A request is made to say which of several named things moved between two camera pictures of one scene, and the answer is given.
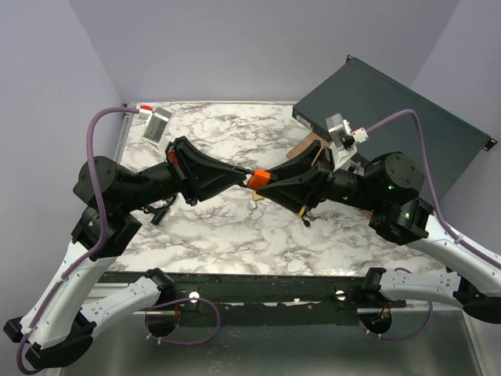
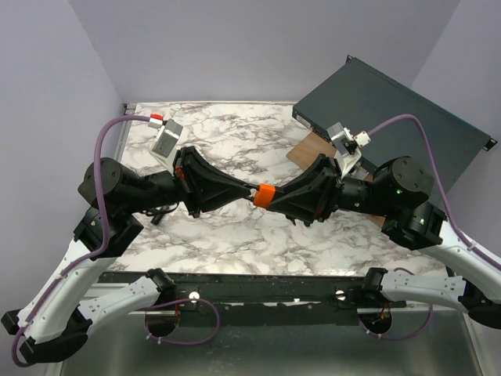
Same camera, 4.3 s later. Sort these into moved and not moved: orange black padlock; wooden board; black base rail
Moved: orange black padlock
Not moved: wooden board; black base rail
